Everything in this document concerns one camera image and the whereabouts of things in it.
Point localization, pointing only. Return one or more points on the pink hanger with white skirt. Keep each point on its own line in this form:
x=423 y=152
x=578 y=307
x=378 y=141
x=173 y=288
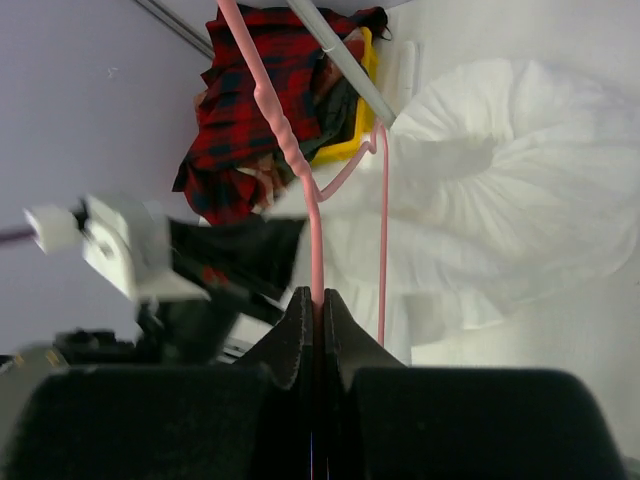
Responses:
x=270 y=107

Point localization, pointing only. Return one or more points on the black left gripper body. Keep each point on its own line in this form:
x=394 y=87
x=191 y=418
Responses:
x=245 y=268

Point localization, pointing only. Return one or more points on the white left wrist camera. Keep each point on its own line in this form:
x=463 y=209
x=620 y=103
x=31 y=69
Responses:
x=124 y=240

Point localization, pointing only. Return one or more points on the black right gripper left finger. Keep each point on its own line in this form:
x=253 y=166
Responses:
x=248 y=420

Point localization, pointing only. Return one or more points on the white pleated skirt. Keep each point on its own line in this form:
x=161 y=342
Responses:
x=508 y=181

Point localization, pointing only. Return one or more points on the yellow plastic bin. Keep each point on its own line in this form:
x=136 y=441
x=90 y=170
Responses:
x=363 y=117

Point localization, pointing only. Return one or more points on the red beige checked skirt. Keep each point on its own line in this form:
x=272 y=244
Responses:
x=266 y=172

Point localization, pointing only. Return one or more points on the metal clothes rack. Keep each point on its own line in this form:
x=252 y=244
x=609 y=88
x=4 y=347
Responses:
x=409 y=68

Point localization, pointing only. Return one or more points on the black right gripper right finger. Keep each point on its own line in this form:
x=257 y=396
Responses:
x=397 y=422

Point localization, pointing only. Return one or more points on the dark grey dotted skirt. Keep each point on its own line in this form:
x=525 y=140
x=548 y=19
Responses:
x=336 y=117

